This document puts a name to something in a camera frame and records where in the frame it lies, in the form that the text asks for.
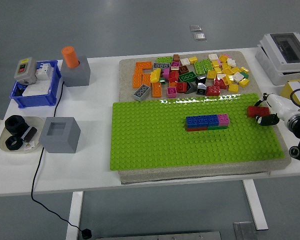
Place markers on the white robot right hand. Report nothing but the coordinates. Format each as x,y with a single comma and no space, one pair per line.
281,105

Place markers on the large red toy brick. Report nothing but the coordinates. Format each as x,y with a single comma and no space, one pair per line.
258,111

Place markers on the yellow toy brick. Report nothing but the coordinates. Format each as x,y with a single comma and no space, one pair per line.
217,69
235,69
223,58
193,59
228,80
244,82
233,88
244,69
215,63
155,75
228,71
225,65
211,74

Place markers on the small dark green brick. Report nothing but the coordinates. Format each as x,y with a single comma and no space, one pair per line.
245,75
162,80

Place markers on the white toy brick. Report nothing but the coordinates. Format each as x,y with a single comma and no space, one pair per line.
231,62
238,77
220,76
213,57
185,61

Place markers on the pink square toy brick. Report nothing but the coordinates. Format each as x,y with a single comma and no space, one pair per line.
223,119
166,73
175,65
172,92

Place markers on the dark green toy brick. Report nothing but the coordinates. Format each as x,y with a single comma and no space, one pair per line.
217,127
187,77

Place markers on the square blue toy brick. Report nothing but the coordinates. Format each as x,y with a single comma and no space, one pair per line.
213,120

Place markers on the small pink toy brick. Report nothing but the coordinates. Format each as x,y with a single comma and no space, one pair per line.
226,55

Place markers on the black toy brick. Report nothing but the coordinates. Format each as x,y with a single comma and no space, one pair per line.
200,79
201,89

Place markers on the light green toy brick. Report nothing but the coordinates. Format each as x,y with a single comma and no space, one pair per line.
207,65
198,67
164,59

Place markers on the long blue toy brick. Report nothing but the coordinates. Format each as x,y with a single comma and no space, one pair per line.
197,120

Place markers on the dark grey sloped brick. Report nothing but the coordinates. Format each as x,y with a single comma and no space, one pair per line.
190,88

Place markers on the brown toy brick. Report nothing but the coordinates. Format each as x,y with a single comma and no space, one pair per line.
184,69
176,57

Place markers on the orange toy brick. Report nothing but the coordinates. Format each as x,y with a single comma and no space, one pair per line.
137,78
144,65
156,90
146,80

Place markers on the green studded baseplate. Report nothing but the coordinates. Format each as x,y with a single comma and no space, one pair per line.
152,137

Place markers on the yellow cardboard box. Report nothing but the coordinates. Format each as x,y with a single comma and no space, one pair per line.
287,91

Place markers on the white distribution box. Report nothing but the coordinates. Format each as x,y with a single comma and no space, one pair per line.
272,67

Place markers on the white table leg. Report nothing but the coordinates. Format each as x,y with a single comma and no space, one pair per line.
75,212
255,205

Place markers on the metal floor plate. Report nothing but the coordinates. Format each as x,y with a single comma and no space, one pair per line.
199,36
196,28

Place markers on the small grey metal plate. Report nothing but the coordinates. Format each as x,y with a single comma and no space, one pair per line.
243,231

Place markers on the grey-brown foam mat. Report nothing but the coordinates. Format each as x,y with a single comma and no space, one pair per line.
126,75

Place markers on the long grey metal plate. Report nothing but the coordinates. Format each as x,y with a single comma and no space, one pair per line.
157,235

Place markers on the grey block with round hole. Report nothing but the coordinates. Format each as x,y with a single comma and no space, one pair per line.
76,76

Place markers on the grey block with square hole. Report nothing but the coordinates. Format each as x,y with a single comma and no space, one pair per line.
70,140

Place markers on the orange cylinder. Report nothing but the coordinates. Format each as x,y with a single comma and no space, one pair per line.
70,57

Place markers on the black plug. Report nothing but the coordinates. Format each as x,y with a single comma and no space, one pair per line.
86,233

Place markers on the white circuit breaker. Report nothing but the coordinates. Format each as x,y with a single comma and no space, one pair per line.
43,71

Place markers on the cream tray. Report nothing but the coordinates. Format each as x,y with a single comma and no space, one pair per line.
38,122

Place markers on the blue plastic bin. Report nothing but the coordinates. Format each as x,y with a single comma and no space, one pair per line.
35,101

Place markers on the dark brown roll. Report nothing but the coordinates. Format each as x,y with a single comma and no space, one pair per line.
30,133

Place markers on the white warning label card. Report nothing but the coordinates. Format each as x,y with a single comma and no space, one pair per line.
29,146

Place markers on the black part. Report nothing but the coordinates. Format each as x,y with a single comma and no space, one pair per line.
19,91

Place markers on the large black nut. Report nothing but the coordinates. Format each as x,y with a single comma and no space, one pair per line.
15,123

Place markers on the small black nut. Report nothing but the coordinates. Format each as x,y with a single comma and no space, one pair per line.
13,143

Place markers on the white wall switch plate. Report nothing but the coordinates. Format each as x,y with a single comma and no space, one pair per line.
35,90

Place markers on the grey push-button switch box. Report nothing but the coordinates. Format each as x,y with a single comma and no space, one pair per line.
25,70

